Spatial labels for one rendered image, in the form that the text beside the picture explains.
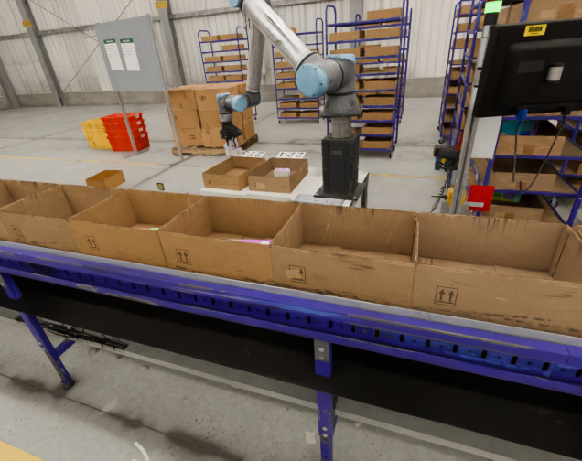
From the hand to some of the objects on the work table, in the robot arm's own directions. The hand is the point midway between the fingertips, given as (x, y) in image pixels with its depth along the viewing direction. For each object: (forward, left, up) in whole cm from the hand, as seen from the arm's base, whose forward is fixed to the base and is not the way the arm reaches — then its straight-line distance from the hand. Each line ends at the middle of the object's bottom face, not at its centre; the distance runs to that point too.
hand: (233, 150), depth 229 cm
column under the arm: (+22, +76, -19) cm, 81 cm away
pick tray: (+7, +2, -18) cm, 20 cm away
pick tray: (+9, +34, -19) cm, 40 cm away
